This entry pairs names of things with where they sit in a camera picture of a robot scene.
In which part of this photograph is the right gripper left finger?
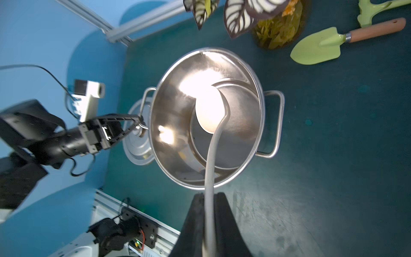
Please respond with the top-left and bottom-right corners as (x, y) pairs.
(169, 193), (205, 257)

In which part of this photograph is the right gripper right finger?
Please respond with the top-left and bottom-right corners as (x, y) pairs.
(214, 192), (252, 257)

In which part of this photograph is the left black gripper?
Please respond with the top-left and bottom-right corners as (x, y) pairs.
(61, 114), (144, 157)

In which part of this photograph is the stainless steel pot lid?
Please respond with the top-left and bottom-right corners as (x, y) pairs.
(122, 97), (155, 166)

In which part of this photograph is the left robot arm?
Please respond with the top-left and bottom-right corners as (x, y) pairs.
(1, 100), (144, 212)

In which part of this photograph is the left circuit board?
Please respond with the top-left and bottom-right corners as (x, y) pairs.
(132, 238), (145, 254)

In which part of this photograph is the potted artificial plant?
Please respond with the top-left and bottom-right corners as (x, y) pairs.
(182, 0), (304, 49)

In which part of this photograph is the green garden trowel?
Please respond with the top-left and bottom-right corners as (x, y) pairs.
(290, 18), (406, 65)

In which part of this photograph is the green garden hand rake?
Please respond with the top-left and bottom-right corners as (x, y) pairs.
(357, 0), (411, 28)

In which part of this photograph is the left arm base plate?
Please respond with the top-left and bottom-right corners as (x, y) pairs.
(120, 207), (158, 250)

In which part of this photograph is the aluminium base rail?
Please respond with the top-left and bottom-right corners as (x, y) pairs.
(48, 189), (180, 257)

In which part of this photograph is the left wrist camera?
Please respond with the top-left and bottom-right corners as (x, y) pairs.
(71, 79), (106, 123)

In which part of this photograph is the rear aluminium frame bar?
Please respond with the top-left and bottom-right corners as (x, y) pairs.
(106, 1), (186, 43)

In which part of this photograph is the left aluminium frame post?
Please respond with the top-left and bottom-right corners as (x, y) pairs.
(56, 0), (133, 47)

